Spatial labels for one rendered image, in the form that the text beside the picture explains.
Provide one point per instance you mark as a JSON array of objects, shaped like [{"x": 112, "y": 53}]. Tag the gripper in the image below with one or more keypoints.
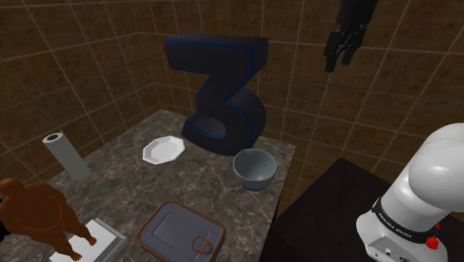
[{"x": 355, "y": 14}]

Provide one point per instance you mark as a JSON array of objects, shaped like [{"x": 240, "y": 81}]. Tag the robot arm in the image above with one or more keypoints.
[{"x": 427, "y": 181}]

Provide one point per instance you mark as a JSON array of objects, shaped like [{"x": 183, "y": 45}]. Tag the dark blue number three figure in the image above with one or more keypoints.
[{"x": 232, "y": 109}]

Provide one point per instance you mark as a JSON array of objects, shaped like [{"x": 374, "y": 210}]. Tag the grey bowl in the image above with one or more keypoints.
[{"x": 254, "y": 167}]

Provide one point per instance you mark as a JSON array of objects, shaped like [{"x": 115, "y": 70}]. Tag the dark robot stand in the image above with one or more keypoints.
[{"x": 326, "y": 217}]

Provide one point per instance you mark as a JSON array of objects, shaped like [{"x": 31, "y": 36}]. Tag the white octagonal plate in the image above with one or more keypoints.
[{"x": 163, "y": 149}]

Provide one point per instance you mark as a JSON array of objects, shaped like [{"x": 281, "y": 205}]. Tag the grey tin with brown rim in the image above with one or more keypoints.
[{"x": 174, "y": 230}]

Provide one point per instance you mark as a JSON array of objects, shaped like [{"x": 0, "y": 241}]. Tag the grey paper roll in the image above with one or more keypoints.
[{"x": 67, "y": 158}]

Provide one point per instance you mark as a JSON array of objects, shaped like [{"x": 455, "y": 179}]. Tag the white grey flat scale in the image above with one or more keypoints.
[{"x": 103, "y": 237}]

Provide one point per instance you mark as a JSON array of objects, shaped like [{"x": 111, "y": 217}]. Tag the brown human figure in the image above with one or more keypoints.
[{"x": 36, "y": 212}]

